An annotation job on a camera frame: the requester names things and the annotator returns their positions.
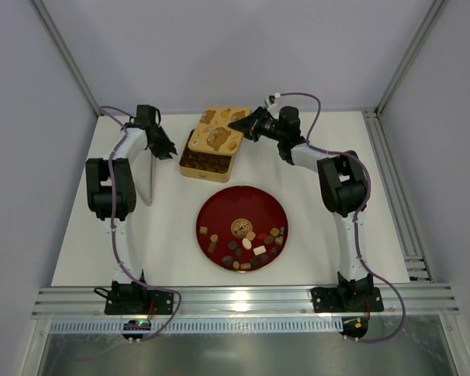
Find silver metal tongs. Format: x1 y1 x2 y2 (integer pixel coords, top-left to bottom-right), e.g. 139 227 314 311
146 154 155 207

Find silver tin lid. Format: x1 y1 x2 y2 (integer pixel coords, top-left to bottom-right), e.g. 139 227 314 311
187 107 251 157

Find gold chocolate tin box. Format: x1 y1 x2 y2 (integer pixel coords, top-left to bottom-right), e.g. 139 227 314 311
179 130 235 183

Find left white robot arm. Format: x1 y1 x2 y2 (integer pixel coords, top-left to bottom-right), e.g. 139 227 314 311
85 104 180 316

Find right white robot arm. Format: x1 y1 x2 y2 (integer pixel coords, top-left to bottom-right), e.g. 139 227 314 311
229 106 384 313

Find tan ridged chocolate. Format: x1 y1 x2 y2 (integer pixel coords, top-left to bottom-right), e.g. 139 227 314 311
270 228 280 237

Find white oval chocolate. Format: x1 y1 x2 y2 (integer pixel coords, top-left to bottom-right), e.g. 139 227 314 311
242 238 252 250

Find white rectangular chocolate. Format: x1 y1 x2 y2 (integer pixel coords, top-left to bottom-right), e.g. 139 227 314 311
253 245 266 255

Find red round plate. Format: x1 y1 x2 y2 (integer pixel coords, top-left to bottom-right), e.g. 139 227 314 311
195 186 289 273

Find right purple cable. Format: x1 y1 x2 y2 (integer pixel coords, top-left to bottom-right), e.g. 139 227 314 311
273 92 407 345

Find aluminium mounting rail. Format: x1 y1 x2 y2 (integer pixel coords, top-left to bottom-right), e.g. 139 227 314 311
31 282 459 319

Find slotted cable duct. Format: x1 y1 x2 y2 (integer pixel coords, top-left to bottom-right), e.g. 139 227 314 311
49 316 343 336

